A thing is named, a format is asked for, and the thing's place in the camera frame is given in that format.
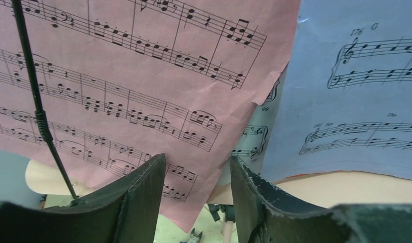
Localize blue sheet music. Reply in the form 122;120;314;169
261;0;412;181

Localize pink sheet music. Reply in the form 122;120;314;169
20;1;300;231

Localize left white sheet music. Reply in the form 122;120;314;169
231;68;287;173

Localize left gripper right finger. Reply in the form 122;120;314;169
230;156;412;242

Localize blue-handled pliers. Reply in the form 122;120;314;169
180;228;203;243

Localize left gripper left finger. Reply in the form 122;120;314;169
0;154;166;242

